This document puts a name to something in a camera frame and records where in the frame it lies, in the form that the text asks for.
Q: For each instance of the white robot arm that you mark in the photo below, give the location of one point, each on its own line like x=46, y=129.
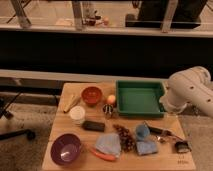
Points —
x=190, y=85

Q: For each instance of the green plastic tray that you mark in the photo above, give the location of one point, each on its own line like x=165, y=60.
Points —
x=139, y=99

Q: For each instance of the orange fruit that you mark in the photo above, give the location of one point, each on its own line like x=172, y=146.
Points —
x=111, y=99

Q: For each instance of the red bowl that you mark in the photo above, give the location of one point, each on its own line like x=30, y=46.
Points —
x=91, y=95

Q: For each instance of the small metal cup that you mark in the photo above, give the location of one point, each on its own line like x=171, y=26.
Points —
x=108, y=110

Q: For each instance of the white cup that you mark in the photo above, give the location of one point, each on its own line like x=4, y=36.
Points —
x=77, y=114

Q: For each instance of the black rectangular block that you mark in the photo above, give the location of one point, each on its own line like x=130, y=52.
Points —
x=94, y=126

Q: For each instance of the wooden table board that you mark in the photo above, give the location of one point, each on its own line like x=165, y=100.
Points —
x=165, y=160

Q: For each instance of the light blue cloth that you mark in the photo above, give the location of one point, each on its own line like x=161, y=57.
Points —
x=109, y=144

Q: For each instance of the blue cup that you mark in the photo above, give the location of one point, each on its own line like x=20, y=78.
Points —
x=141, y=132

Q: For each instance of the bunch of dark grapes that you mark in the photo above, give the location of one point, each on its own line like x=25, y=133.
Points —
x=126, y=139

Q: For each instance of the orange carrot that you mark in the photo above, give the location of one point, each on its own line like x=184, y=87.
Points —
x=103, y=156

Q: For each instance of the purple bowl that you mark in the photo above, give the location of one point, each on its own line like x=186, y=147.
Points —
x=65, y=149

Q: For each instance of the black office chair base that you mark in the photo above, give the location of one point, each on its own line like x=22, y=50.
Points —
x=30, y=135

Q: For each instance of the black handled tool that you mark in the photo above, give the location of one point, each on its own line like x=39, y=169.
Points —
x=159, y=131

